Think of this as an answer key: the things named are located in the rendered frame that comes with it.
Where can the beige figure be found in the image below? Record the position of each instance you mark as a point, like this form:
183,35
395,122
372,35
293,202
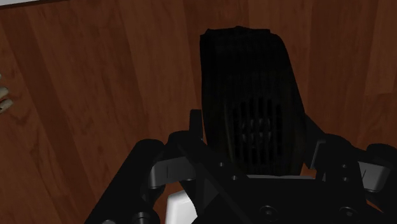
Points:
4,105

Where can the black ribbed box with grille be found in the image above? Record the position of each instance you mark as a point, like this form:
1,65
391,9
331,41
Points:
248,80

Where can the white rounded block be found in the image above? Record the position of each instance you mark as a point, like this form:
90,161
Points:
180,208

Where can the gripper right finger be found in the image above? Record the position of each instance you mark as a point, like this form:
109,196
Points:
344,155

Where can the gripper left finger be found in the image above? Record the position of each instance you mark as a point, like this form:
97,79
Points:
136,186

